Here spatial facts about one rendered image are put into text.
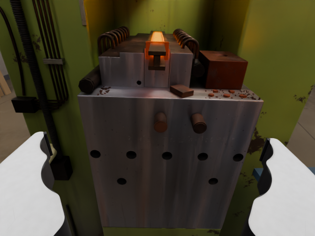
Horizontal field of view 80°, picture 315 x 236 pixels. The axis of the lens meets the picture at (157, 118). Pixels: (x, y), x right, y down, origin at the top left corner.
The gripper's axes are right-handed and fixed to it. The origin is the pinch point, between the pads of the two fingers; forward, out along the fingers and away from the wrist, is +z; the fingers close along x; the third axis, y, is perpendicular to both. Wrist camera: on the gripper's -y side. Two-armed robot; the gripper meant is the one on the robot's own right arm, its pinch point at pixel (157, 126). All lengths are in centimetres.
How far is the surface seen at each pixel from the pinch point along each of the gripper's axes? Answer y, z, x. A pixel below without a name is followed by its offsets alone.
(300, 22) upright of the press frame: -6, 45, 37
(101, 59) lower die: 2.5, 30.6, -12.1
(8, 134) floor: 100, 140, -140
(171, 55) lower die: 1.3, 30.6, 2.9
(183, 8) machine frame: -8, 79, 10
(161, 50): -1.3, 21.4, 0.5
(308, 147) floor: 100, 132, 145
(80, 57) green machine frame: 5.3, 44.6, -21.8
